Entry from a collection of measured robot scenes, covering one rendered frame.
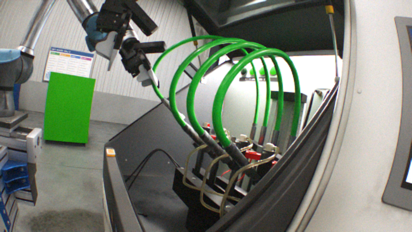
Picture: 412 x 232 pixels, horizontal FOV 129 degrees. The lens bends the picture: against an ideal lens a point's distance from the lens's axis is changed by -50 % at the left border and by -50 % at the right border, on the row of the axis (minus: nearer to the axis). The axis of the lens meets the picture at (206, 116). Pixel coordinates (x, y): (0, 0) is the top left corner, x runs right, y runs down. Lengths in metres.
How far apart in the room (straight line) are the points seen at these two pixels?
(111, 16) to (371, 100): 0.54
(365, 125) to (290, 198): 0.17
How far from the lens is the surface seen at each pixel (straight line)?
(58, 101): 3.69
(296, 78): 0.43
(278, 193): 0.27
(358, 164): 0.32
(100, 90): 6.95
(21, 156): 0.72
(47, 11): 0.89
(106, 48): 0.46
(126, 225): 0.38
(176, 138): 0.88
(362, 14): 0.47
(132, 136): 0.82
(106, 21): 0.47
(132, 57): 0.67
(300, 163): 0.29
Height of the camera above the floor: 1.19
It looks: 3 degrees down
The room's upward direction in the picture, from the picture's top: 11 degrees clockwise
